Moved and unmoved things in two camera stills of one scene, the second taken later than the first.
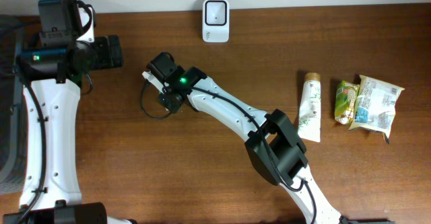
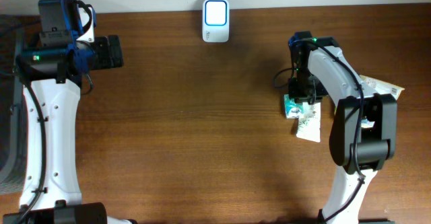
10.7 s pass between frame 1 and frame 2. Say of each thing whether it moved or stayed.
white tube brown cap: stayed
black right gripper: moved
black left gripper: stayed
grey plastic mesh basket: stayed
